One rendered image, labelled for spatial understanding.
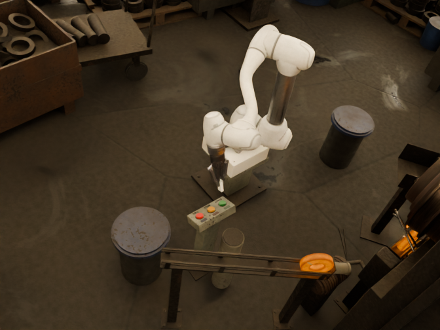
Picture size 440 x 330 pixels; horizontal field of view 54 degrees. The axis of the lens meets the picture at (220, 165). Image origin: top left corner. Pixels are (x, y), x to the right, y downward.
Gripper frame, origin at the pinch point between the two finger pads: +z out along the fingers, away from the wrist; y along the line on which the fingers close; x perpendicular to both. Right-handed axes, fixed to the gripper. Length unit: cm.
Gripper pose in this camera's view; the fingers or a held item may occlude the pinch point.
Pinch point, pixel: (220, 184)
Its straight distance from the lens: 222.7
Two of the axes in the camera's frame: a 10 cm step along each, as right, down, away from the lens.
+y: 7.9, -4.0, 4.7
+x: -6.1, -3.9, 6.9
